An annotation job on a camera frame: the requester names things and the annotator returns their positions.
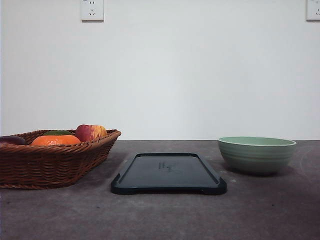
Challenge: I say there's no white wall socket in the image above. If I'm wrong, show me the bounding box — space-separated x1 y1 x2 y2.
304 0 320 24
80 0 105 23

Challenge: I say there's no orange tangerine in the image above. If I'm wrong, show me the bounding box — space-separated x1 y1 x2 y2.
31 135 81 146

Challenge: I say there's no red yellow apple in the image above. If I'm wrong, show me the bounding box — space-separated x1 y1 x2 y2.
75 124 107 142

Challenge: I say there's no white wall socket left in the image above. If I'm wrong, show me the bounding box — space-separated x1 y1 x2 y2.
80 0 105 23

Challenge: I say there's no white wall socket right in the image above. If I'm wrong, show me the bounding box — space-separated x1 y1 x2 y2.
304 0 320 24

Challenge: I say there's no green ceramic bowl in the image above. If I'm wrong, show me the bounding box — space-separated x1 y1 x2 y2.
218 136 296 174

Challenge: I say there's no dark green fruit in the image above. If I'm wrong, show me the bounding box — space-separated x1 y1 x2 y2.
43 130 73 136

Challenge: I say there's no black rectangular tray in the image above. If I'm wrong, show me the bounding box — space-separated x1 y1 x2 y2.
111 152 228 195

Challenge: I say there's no dark purple fruit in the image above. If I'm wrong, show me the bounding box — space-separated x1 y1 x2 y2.
0 135 26 145

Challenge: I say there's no brown wicker basket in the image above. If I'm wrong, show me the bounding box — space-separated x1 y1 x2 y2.
0 128 121 190

